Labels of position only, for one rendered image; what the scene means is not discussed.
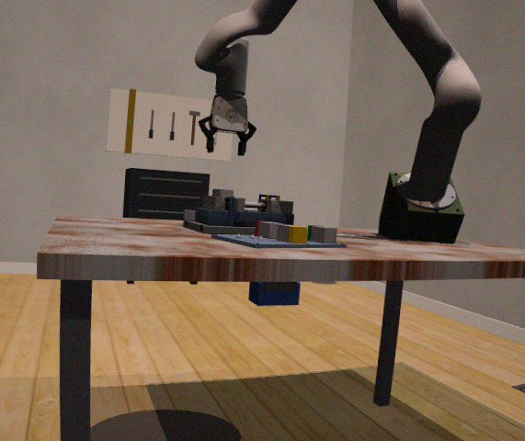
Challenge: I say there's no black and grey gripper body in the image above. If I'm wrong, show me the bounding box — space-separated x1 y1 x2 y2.
209 93 248 134

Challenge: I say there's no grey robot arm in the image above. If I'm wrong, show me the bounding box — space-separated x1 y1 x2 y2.
195 0 482 210

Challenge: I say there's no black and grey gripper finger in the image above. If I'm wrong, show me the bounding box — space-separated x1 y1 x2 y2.
236 121 257 156
199 115 217 153

